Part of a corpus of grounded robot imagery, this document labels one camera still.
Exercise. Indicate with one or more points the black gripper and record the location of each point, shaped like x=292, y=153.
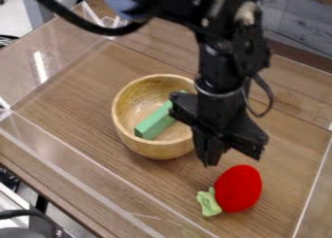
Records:
x=220, y=124

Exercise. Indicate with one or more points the red plush strawberry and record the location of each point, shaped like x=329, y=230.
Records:
x=235, y=192

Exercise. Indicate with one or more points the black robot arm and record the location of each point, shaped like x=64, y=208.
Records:
x=233, y=54

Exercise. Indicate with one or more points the green rectangular block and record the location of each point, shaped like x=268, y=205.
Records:
x=155, y=124

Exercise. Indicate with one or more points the wooden bowl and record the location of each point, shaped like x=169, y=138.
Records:
x=139, y=98

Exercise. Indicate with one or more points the clear acrylic corner bracket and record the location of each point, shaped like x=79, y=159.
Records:
x=101, y=15

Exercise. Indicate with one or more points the grey post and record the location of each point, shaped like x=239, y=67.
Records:
x=39, y=15

